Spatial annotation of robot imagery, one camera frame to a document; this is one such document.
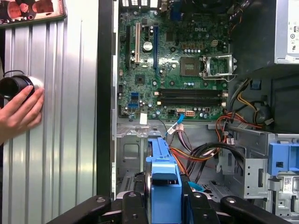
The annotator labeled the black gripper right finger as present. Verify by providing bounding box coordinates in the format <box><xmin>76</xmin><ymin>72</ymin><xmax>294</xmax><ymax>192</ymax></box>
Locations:
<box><xmin>181</xmin><ymin>176</ymin><xmax>287</xmax><ymax>224</ymax></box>

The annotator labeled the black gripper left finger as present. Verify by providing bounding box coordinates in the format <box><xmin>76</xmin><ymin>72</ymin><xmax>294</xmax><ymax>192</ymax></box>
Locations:
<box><xmin>46</xmin><ymin>173</ymin><xmax>152</xmax><ymax>224</ymax></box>

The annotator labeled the blue data wire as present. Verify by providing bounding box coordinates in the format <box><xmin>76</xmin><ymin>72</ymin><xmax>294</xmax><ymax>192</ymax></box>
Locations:
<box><xmin>166</xmin><ymin>113</ymin><xmax>185</xmax><ymax>136</ymax></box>
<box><xmin>186</xmin><ymin>181</ymin><xmax>205</xmax><ymax>193</ymax></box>

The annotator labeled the hard disk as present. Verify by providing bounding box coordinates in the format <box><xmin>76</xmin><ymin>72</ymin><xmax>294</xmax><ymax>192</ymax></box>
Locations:
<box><xmin>146</xmin><ymin>137</ymin><xmax>183</xmax><ymax>224</ymax></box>

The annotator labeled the orange power wire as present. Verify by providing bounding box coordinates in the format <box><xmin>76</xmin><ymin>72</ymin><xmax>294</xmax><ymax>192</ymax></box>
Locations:
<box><xmin>169</xmin><ymin>146</ymin><xmax>221</xmax><ymax>168</ymax></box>

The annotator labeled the black round tool blue ring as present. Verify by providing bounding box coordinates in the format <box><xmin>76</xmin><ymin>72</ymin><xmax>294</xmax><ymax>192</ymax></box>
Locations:
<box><xmin>0</xmin><ymin>71</ymin><xmax>45</xmax><ymax>102</ymax></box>

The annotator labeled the grey metal disk bay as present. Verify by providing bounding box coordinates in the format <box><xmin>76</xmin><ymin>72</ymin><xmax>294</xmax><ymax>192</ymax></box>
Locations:
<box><xmin>116</xmin><ymin>122</ymin><xmax>246</xmax><ymax>201</ymax></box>

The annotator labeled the person right hand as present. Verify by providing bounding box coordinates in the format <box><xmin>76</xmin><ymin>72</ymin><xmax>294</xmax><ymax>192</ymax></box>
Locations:
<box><xmin>0</xmin><ymin>85</ymin><xmax>45</xmax><ymax>146</ymax></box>

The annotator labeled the grey metal drive cage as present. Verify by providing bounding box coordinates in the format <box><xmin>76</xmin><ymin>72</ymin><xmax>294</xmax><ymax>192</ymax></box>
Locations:
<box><xmin>217</xmin><ymin>129</ymin><xmax>299</xmax><ymax>224</ymax></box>

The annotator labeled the blue drive cage latch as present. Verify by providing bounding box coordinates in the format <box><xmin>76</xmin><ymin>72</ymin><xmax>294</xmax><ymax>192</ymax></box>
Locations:
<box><xmin>268</xmin><ymin>142</ymin><xmax>292</xmax><ymax>176</ymax></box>
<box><xmin>289</xmin><ymin>139</ymin><xmax>299</xmax><ymax>175</ymax></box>

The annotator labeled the black RAM slot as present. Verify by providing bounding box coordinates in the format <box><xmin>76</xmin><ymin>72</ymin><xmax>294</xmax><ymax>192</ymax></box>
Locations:
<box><xmin>159</xmin><ymin>97</ymin><xmax>228</xmax><ymax>102</ymax></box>
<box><xmin>159</xmin><ymin>87</ymin><xmax>228</xmax><ymax>92</ymax></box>
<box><xmin>159</xmin><ymin>91</ymin><xmax>228</xmax><ymax>97</ymax></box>
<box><xmin>159</xmin><ymin>101</ymin><xmax>228</xmax><ymax>106</ymax></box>

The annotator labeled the black PC case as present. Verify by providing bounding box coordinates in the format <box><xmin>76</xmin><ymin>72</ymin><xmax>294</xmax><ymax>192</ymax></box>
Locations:
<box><xmin>97</xmin><ymin>0</ymin><xmax>299</xmax><ymax>224</ymax></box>

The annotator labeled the green motherboard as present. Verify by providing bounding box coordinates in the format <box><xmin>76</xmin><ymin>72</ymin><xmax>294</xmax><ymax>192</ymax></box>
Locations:
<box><xmin>118</xmin><ymin>0</ymin><xmax>231</xmax><ymax>121</ymax></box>

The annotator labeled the CPU socket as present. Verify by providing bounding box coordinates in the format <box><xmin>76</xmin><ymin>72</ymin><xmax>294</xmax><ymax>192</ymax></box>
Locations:
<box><xmin>179</xmin><ymin>56</ymin><xmax>202</xmax><ymax>77</ymax></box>

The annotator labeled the metal socket cover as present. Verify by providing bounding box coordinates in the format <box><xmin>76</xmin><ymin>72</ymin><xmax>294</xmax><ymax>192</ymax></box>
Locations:
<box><xmin>201</xmin><ymin>53</ymin><xmax>238</xmax><ymax>81</ymax></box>

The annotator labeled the long black expansion slot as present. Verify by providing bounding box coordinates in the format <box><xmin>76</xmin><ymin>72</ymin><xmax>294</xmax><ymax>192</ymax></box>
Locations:
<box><xmin>125</xmin><ymin>24</ymin><xmax>131</xmax><ymax>70</ymax></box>

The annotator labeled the blue expansion slot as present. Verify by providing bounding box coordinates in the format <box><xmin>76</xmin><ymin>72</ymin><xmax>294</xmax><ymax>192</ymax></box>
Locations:
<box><xmin>153</xmin><ymin>23</ymin><xmax>160</xmax><ymax>73</ymax></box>

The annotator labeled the white expansion slot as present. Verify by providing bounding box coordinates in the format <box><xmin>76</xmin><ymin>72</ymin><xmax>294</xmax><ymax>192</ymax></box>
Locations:
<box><xmin>134</xmin><ymin>22</ymin><xmax>141</xmax><ymax>65</ymax></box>

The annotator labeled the grey power supply unit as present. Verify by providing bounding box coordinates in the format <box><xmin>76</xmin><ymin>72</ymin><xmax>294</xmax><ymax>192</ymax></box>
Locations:
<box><xmin>231</xmin><ymin>0</ymin><xmax>299</xmax><ymax>77</ymax></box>

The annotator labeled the pink edged flat device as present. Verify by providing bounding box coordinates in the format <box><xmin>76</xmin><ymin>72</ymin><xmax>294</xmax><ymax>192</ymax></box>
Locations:
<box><xmin>0</xmin><ymin>0</ymin><xmax>66</xmax><ymax>25</ymax></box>

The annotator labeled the black sleeved wire bundle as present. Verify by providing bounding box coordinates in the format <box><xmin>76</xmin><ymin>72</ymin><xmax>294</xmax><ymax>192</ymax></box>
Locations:
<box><xmin>186</xmin><ymin>141</ymin><xmax>246</xmax><ymax>185</ymax></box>

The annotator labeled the orange yellow wire bundle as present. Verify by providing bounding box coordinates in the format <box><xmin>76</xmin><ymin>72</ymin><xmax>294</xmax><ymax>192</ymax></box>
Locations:
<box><xmin>216</xmin><ymin>78</ymin><xmax>275</xmax><ymax>131</ymax></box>

